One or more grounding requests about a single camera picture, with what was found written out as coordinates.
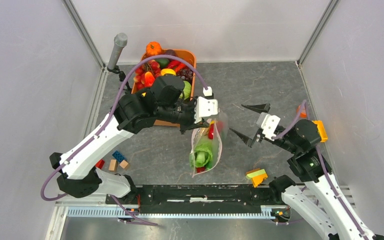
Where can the dark grape bunch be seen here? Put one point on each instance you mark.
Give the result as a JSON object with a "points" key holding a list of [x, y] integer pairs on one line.
{"points": [[186, 75]]}

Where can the small red chili pair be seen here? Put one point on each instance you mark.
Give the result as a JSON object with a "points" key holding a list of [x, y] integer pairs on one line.
{"points": [[176, 66]]}

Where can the orange round cap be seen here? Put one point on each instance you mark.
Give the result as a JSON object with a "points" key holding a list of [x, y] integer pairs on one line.
{"points": [[302, 112]]}

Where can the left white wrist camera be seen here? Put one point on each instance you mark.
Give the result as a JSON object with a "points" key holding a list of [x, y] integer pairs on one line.
{"points": [[206, 107]]}

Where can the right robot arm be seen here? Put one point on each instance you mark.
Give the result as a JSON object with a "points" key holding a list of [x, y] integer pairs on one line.
{"points": [[333, 217]]}

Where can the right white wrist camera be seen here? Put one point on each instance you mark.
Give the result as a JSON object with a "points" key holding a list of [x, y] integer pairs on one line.
{"points": [[268, 124]]}

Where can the orange mini pumpkin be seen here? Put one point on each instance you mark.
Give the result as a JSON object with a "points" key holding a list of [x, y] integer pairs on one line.
{"points": [[153, 48]]}

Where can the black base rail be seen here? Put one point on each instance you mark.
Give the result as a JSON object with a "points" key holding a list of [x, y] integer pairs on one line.
{"points": [[204, 200]]}

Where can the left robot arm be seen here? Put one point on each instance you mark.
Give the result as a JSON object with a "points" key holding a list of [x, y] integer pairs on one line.
{"points": [[78, 174]]}

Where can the yellow bell pepper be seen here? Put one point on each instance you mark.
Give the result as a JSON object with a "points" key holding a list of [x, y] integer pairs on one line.
{"points": [[168, 71]]}

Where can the dark purple onion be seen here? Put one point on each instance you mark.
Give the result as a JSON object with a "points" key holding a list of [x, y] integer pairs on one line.
{"points": [[170, 52]]}

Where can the wooden cube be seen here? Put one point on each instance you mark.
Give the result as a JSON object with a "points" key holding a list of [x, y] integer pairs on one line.
{"points": [[113, 165], [124, 164]]}

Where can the green avocado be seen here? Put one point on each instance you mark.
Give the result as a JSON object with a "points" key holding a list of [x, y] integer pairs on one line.
{"points": [[163, 62]]}

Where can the blue toy brick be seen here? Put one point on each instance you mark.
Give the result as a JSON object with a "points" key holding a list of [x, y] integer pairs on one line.
{"points": [[118, 156]]}

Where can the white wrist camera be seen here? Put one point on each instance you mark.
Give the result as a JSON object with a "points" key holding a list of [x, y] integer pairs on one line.
{"points": [[268, 124], [206, 107]]}

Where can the yellow orange toy block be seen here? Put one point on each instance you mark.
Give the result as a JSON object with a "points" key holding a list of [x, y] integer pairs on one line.
{"points": [[257, 176]]}

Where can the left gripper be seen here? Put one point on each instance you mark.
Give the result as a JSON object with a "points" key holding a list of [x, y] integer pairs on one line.
{"points": [[192, 125]]}

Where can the round green cabbage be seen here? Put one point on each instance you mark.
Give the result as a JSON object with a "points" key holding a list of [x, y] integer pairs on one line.
{"points": [[187, 90]]}

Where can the clear zip top bag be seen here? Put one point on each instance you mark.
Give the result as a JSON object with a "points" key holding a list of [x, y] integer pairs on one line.
{"points": [[218, 141]]}

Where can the grey microphone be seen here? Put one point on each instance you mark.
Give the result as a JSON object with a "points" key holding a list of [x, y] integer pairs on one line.
{"points": [[119, 43]]}

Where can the green napa cabbage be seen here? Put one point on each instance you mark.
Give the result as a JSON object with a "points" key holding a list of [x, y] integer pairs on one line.
{"points": [[202, 154]]}

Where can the yellow plastic crate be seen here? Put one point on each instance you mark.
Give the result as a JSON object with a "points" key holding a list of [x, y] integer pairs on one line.
{"points": [[321, 130]]}

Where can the small red block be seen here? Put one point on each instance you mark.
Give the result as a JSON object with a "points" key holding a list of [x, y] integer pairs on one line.
{"points": [[100, 164]]}

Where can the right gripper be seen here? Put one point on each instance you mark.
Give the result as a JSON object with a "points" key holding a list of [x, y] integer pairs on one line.
{"points": [[246, 140]]}

